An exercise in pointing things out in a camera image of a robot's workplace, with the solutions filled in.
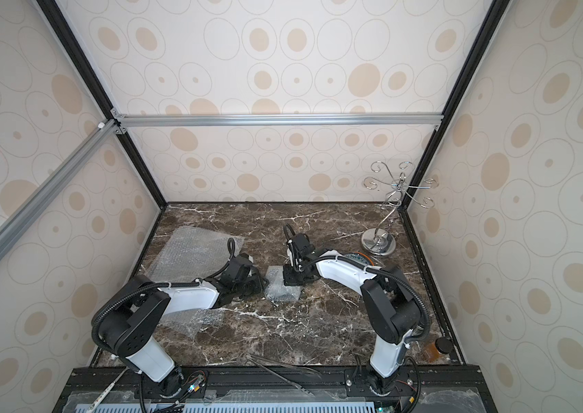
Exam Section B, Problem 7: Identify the bubble wrap around orange plate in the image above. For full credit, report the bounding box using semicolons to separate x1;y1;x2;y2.
146;226;232;337

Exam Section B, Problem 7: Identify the teal patterned dinner plate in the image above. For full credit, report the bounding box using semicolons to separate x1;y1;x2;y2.
345;252;375;266

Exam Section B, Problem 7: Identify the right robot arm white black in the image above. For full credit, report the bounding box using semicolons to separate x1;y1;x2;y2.
283;225;431;383

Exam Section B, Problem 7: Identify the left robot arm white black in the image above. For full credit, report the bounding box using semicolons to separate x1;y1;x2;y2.
91;253;269;385

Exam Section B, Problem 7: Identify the chrome mug tree stand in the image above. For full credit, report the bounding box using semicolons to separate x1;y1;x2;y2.
361;161;439;256

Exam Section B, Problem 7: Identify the amber jar black lid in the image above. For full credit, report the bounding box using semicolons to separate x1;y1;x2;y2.
421;337;454;363

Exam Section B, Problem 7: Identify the silver fork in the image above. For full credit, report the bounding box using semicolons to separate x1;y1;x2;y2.
86;368;128;413

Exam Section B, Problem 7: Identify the horizontal aluminium rail back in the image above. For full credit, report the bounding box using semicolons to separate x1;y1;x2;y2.
117;113;444;127

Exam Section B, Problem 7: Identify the diagonal aluminium rail left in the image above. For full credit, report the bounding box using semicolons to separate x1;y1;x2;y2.
0;119;117;261

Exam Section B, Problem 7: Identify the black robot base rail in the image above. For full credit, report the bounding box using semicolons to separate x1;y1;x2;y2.
54;366;497;412

